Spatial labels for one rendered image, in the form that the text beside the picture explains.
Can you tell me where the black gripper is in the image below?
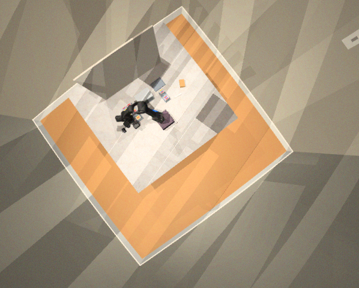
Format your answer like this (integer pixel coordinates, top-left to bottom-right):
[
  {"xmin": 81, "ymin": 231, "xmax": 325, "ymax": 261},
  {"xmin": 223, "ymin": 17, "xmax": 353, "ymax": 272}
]
[{"xmin": 128, "ymin": 117, "xmax": 140, "ymax": 129}]

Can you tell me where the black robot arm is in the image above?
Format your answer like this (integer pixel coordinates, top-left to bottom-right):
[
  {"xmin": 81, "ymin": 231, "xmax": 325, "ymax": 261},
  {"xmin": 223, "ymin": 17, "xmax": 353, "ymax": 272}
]
[{"xmin": 115, "ymin": 101, "xmax": 166, "ymax": 128}]

